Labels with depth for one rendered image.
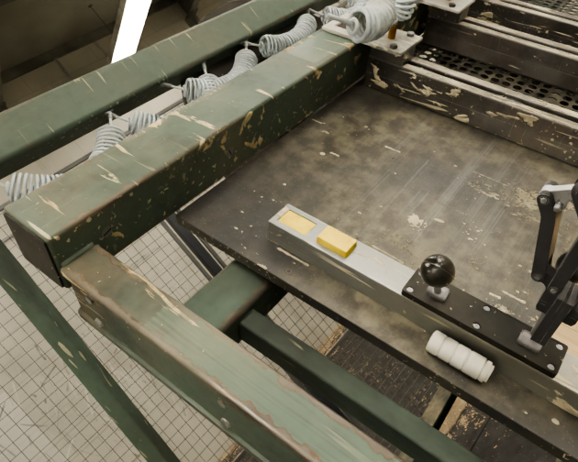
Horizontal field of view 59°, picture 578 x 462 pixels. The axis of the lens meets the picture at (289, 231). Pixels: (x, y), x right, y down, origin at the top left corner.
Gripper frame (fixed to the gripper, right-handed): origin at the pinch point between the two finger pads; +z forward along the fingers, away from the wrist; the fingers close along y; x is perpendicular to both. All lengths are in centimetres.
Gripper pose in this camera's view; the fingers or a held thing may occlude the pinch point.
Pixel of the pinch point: (554, 313)
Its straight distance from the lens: 58.1
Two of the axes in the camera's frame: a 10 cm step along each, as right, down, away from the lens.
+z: -0.4, 7.1, 7.1
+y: 8.0, 4.4, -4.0
